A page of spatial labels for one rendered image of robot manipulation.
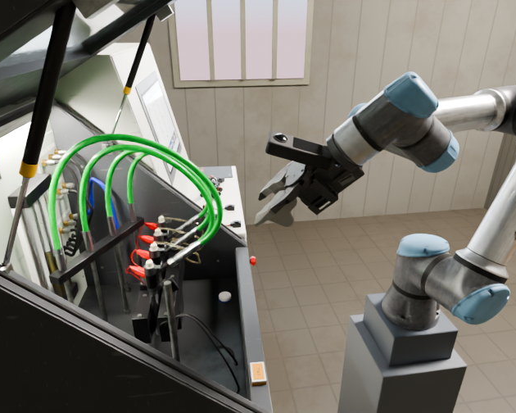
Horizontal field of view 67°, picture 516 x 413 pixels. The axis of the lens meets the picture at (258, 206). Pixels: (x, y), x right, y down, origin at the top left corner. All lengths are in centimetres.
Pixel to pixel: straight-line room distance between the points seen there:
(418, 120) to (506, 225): 42
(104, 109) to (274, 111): 211
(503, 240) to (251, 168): 252
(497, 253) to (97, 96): 108
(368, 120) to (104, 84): 80
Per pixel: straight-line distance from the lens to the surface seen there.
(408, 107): 63
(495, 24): 387
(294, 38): 313
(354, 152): 65
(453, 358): 126
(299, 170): 69
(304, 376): 218
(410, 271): 106
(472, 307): 98
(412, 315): 113
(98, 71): 121
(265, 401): 86
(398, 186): 378
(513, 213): 99
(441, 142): 71
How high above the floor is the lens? 163
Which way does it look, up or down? 25 degrees down
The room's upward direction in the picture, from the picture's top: straight up
